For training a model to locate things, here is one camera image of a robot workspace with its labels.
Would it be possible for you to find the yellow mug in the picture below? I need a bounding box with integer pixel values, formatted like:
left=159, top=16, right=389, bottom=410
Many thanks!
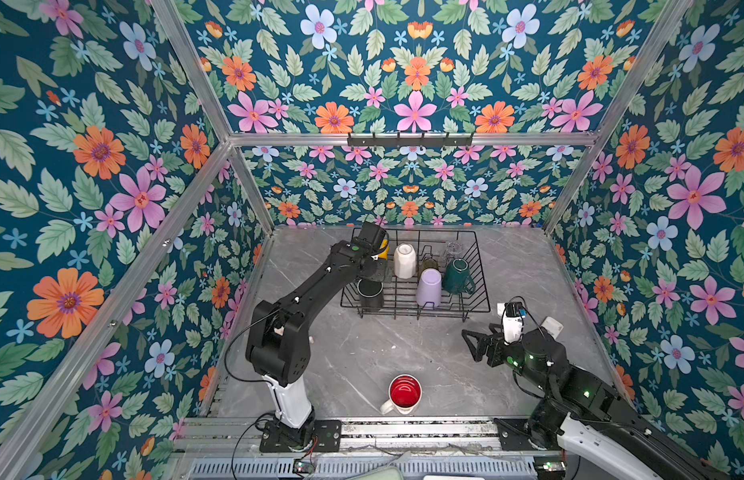
left=377, top=239, right=389, bottom=259

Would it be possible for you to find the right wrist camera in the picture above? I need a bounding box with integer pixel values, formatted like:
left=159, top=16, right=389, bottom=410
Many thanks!
left=497, top=301, right=526, bottom=343

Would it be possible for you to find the black mug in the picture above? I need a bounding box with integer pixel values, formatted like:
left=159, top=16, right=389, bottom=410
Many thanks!
left=357, top=279, right=385, bottom=313

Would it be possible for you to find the black wire dish rack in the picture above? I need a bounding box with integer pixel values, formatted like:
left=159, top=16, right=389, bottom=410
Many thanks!
left=340, top=228, right=490, bottom=321

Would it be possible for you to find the clear plastic cup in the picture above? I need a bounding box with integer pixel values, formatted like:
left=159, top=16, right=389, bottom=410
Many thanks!
left=445, top=241, right=465, bottom=262

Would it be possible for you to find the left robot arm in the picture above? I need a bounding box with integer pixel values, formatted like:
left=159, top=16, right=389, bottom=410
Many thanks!
left=245, top=222, right=388, bottom=450

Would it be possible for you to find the red and white mug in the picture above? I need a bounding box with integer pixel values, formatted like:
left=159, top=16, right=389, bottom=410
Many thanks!
left=380, top=374, right=423, bottom=415

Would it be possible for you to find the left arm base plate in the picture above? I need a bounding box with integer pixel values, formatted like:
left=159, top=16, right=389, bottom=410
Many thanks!
left=259, top=420, right=343, bottom=453

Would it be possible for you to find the dark green mug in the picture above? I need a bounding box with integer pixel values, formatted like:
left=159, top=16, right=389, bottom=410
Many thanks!
left=442, top=258, right=476, bottom=295

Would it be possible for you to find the black hook rail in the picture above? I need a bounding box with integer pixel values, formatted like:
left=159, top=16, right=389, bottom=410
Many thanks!
left=346, top=132, right=474, bottom=149

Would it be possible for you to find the lilac plastic cup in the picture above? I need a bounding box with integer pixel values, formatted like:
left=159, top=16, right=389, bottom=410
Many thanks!
left=416, top=268, right=442, bottom=309

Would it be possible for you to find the white cream mug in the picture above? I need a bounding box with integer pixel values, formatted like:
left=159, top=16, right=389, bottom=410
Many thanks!
left=394, top=243, right=418, bottom=280

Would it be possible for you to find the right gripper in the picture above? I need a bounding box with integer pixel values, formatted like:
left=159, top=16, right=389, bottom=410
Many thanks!
left=460, top=322, right=551, bottom=396

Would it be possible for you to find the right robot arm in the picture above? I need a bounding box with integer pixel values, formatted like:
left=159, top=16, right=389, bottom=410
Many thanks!
left=462, top=324, right=730, bottom=479

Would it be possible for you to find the olive glass cup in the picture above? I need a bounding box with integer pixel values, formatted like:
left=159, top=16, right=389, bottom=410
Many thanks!
left=418, top=245, right=439, bottom=276

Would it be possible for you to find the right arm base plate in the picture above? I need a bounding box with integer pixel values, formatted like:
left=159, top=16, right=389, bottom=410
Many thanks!
left=492, top=417, right=559, bottom=451

